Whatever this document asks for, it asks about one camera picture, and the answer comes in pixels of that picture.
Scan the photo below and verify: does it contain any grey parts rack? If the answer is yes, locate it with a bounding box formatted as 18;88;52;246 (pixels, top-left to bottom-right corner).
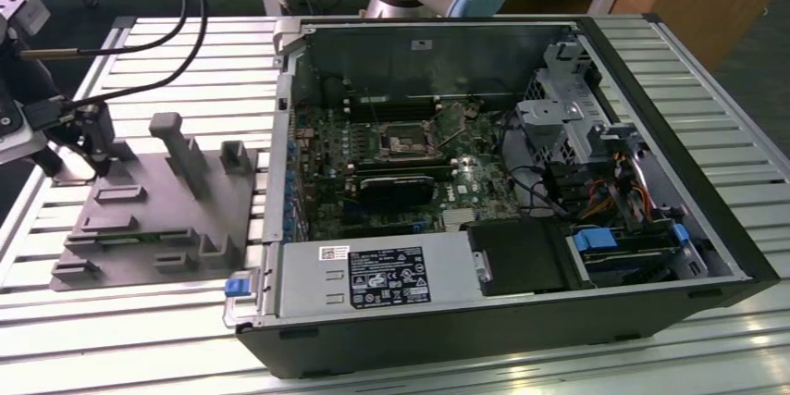
49;111;272;293

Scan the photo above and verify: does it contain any silver power supply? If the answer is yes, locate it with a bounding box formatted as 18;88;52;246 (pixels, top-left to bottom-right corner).
269;233;489;318

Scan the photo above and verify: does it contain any metal drive cage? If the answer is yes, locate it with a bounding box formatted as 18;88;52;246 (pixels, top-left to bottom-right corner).
515;42;617;174

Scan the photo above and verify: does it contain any small silver heatsink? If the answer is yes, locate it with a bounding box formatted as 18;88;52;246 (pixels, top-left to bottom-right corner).
441;208;481;226

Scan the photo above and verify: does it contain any black RAM slot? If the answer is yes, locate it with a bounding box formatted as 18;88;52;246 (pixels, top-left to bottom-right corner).
353;161;456;177
349;99;445;112
349;109;445;121

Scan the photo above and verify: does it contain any CPU socket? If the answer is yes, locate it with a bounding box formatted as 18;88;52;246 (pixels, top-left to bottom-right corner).
373;122;444;161

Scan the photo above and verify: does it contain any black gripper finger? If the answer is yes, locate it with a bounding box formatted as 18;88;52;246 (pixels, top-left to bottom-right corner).
68;104;118;178
26;141;69;179

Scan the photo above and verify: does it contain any thick black camera cable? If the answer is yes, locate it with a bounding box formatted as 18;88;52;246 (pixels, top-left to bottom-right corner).
60;0;212;109

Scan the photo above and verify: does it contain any blue case latch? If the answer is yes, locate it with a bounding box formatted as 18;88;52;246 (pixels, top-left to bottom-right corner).
222;276;253;298

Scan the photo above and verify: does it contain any green RAM stick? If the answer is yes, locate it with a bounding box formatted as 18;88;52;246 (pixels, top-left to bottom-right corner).
90;234;162;247

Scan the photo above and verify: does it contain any black open PC case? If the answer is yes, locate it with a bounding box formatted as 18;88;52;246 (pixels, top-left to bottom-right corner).
232;14;782;380

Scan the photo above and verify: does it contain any metal socket cover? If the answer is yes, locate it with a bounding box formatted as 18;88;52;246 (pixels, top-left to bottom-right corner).
433;99;484;146

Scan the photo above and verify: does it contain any black graphics card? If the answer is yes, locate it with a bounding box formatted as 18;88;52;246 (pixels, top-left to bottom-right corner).
355;172;437;207

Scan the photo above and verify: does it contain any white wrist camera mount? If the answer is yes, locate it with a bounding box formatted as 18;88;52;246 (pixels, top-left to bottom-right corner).
0;98;48;166

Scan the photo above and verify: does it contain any coloured power wire bundle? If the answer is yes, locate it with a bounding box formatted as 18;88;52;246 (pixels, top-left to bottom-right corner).
583;167;656;226

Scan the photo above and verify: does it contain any green motherboard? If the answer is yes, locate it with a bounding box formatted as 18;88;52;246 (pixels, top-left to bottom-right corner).
288;103;525;240

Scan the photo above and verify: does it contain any hard disk in blue carrier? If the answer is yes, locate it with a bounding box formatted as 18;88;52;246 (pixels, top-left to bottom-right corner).
567;223;691;277

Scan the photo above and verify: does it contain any black camera cable plug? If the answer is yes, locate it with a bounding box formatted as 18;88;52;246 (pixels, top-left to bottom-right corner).
24;96;70;133

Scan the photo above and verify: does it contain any black drive bay cover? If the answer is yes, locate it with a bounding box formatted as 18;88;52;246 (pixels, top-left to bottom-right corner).
467;219;575;298

